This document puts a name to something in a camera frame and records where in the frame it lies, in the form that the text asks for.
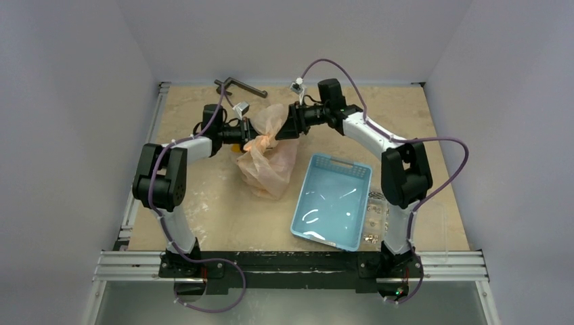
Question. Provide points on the orange banana print plastic bag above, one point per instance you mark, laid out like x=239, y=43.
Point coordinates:
x=267, y=164

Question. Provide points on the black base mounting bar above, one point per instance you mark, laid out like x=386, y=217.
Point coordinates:
x=363, y=272

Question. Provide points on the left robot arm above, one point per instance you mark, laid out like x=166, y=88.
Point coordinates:
x=161, y=176

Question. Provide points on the light blue plastic basket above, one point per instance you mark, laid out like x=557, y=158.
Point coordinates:
x=332, y=203

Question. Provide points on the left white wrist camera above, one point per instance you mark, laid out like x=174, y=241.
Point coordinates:
x=241, y=109

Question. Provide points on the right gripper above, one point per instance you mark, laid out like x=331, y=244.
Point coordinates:
x=295, y=120

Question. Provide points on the black metal crank handle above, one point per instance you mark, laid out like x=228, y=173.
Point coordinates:
x=222, y=86

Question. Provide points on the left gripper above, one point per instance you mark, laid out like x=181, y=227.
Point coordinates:
x=246, y=133

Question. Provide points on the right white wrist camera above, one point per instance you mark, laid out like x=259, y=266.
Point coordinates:
x=298, y=87

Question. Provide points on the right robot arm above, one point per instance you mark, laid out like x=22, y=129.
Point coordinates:
x=405, y=171

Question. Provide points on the clear plastic screw box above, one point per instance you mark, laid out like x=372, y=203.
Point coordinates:
x=387, y=223

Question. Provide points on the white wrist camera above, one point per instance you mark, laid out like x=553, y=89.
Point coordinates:
x=241, y=109
x=298, y=87

